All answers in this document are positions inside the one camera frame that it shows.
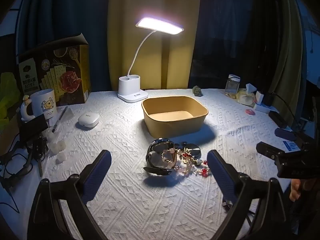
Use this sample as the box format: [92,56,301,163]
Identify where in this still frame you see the white textured tablecloth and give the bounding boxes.
[0,87,310,240]

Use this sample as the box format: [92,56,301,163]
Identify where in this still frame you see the person's right hand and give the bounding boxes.
[289,179,302,202]

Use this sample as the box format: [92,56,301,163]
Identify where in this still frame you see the brown paper container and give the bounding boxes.
[141,96,209,138]

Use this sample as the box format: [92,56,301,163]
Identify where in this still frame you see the white earbuds case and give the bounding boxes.
[77,113,98,130]

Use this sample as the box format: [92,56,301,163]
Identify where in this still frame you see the black yellow cracker box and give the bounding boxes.
[19,33,91,107]

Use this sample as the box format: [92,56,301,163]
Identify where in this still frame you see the small white box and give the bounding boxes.
[254,90,265,105]

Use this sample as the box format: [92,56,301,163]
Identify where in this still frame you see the yellow-green plush toy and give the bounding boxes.
[0,72,22,130]

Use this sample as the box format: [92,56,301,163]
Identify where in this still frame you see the tissue pack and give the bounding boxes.
[236,83,257,105]

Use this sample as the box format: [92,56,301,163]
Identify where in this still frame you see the gold red beaded bracelet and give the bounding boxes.
[162,149,212,178]

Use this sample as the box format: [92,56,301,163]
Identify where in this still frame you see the white cartoon mug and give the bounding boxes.
[30,89,57,120]

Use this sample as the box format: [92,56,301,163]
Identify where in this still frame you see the blue curtain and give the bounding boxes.
[20,0,112,93]

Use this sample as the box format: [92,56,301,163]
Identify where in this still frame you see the white desk lamp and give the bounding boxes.
[117,16,185,103]

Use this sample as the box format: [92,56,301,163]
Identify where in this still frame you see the blue and white card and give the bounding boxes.
[284,141,301,153]

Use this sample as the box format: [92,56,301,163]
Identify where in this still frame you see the white power strip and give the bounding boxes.
[253,103,279,114]

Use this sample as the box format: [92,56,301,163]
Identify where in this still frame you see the key bunch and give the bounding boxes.
[32,136,48,178]

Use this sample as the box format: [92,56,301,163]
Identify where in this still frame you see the olive curtain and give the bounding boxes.
[269,0,304,112]

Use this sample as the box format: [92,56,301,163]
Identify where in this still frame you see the black flat device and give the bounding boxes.
[19,116,48,143]

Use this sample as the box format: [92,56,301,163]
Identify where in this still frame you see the clear glass jar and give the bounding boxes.
[225,74,241,98]

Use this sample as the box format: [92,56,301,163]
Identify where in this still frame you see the dark sunglasses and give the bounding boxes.
[144,137,180,178]

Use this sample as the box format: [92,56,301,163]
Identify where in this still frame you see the black strap metal watch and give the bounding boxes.
[179,141,202,160]

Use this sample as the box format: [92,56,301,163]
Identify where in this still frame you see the black oblong case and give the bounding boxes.
[269,111,288,128]

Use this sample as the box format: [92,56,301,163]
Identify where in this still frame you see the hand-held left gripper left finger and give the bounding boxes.
[27,149,112,240]

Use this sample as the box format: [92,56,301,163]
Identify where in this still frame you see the black power adapter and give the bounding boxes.
[264,92,275,107]

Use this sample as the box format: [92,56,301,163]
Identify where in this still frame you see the dark curtain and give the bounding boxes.
[189,0,275,90]

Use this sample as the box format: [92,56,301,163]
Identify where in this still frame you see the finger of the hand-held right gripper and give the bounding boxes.
[256,142,287,162]
[274,128,296,141]

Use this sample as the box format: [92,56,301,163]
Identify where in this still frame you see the clear plastic sleeve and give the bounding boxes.
[60,109,74,123]

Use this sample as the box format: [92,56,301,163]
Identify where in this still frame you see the silver pen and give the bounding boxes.
[52,106,68,133]

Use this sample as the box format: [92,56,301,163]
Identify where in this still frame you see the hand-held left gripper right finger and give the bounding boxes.
[207,149,293,240]

